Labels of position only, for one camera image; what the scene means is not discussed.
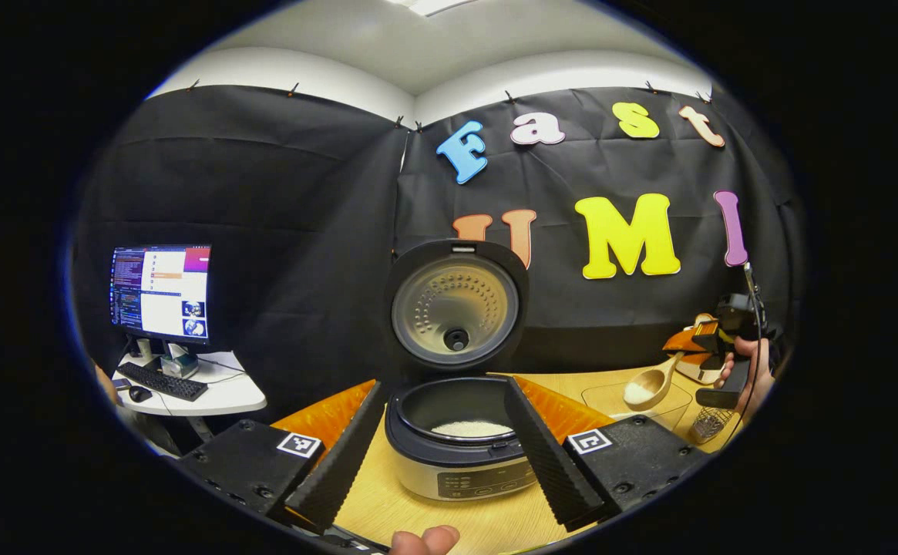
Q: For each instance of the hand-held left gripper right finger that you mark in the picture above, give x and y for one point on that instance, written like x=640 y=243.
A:
x=545 y=462

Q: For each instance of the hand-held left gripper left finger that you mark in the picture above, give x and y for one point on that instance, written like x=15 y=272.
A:
x=344 y=462

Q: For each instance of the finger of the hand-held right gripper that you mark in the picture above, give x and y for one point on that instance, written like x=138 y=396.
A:
x=684 y=341
x=697 y=358

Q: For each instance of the wooden spoon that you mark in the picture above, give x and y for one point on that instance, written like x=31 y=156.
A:
x=668 y=370

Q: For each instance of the spoonful of white rice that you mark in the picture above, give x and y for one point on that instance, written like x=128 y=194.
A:
x=637 y=393

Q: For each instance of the white rice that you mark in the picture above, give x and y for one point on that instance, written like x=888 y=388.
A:
x=470 y=428

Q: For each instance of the clear plastic rice container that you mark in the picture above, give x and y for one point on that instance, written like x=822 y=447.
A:
x=603 y=397

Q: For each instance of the silver black rice cooker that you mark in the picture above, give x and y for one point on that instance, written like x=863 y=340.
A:
x=456 y=308

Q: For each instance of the white side table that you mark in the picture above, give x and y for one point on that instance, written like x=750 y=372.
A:
x=225 y=393

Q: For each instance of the small green box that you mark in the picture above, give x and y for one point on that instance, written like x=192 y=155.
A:
x=179 y=362

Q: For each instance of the black keyboard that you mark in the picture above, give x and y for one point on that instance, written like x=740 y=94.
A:
x=162 y=381

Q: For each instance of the black computer mouse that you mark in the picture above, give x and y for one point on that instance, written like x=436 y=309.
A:
x=140 y=394

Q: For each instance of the black backdrop cloth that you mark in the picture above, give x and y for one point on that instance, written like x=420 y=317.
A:
x=302 y=231

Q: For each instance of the computer monitor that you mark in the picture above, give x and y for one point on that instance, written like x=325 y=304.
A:
x=159 y=293

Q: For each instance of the ceiling light panel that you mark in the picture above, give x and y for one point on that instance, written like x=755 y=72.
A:
x=433 y=6

